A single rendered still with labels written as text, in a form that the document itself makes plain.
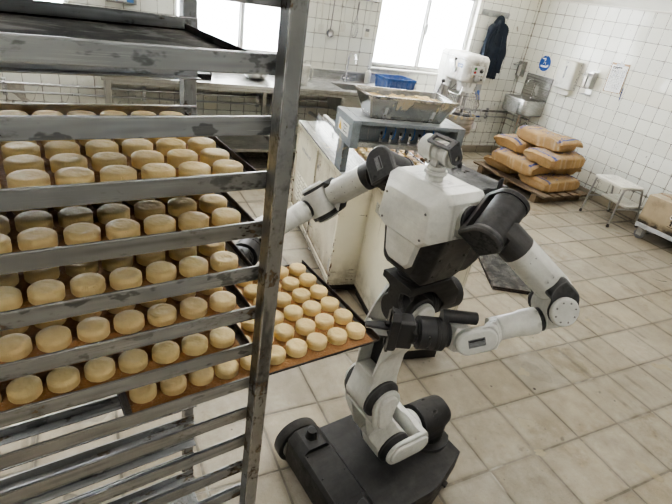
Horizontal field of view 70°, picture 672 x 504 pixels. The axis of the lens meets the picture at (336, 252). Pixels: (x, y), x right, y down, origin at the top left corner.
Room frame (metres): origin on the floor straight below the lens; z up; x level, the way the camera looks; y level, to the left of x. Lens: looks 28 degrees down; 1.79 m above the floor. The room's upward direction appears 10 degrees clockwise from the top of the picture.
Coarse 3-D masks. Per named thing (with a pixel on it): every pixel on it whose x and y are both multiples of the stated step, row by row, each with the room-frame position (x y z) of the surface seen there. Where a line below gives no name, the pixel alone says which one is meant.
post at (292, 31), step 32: (288, 0) 0.72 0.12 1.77; (288, 32) 0.72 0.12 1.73; (288, 64) 0.72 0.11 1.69; (288, 96) 0.72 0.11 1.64; (288, 128) 0.73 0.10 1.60; (288, 160) 0.73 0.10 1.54; (288, 192) 0.74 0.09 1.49; (256, 320) 0.73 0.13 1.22; (256, 352) 0.72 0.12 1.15; (256, 384) 0.72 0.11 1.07; (256, 416) 0.72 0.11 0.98; (256, 448) 0.73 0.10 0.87; (256, 480) 0.73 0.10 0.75
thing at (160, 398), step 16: (240, 288) 1.09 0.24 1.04; (288, 320) 0.99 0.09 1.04; (352, 320) 1.03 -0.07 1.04; (304, 336) 0.93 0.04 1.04; (368, 336) 0.98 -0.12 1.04; (320, 352) 0.89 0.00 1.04; (240, 368) 0.79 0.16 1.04; (272, 368) 0.80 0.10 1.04; (192, 384) 0.72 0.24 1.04; (208, 384) 0.73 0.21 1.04; (128, 400) 0.65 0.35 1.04; (160, 400) 0.66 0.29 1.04
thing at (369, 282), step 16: (368, 224) 2.72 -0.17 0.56; (384, 224) 2.51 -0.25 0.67; (368, 240) 2.67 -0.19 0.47; (368, 256) 2.63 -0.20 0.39; (384, 256) 2.43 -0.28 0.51; (368, 272) 2.58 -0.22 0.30; (464, 272) 2.22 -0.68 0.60; (368, 288) 2.54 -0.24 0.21; (368, 304) 2.49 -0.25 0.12; (416, 352) 2.21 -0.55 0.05; (432, 352) 2.24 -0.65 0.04
